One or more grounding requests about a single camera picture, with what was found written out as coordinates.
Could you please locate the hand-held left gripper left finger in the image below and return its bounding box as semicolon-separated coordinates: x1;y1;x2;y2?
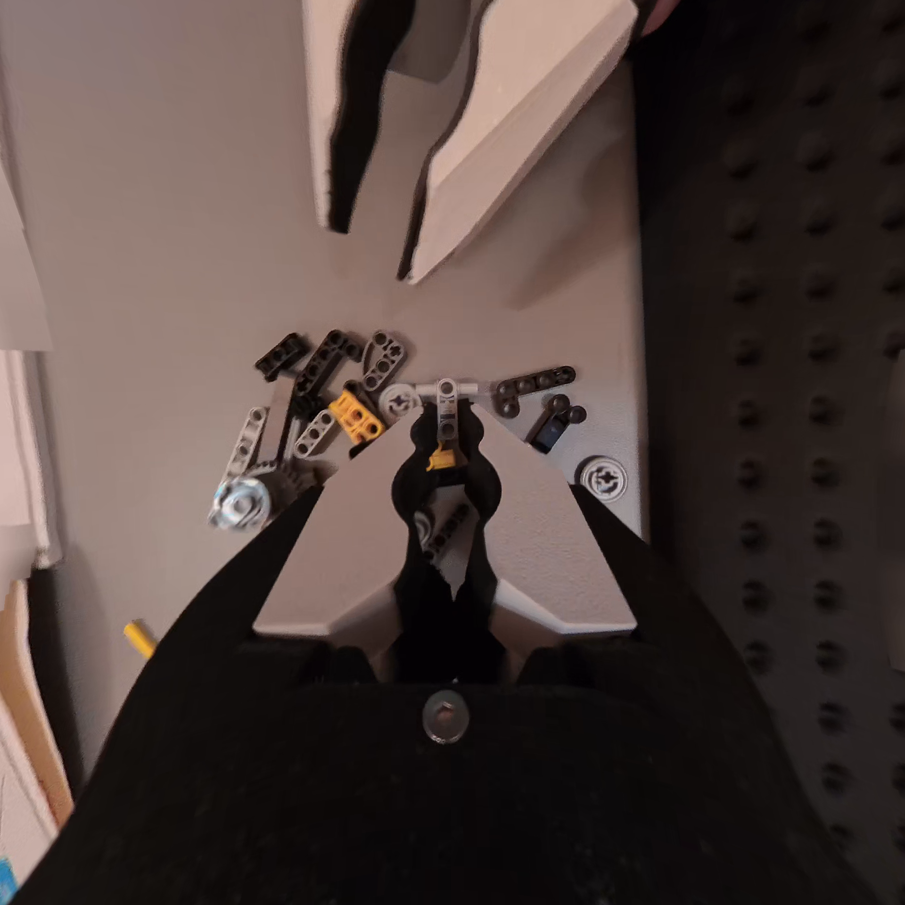
252;413;432;662

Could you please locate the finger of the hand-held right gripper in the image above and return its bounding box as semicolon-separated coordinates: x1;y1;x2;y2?
303;0;420;236
396;0;641;285

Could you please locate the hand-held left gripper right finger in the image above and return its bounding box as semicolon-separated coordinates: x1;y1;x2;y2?
460;402;639;662

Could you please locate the light grey lego axle connector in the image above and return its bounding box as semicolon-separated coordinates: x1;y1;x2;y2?
416;378;490;443

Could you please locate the pile of mixed lego pieces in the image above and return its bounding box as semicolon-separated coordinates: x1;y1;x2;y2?
207;329;420;533

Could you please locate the white round lego pulley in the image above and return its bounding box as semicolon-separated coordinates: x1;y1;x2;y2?
580;456;629;503

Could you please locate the black lego pin connector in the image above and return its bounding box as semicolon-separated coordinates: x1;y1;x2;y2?
529;395;588;455

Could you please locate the dark grey lego L beam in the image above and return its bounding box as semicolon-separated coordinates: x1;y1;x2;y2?
495;365;577;418

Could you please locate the lego instruction booklet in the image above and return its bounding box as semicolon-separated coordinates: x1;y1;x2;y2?
0;350;75;905

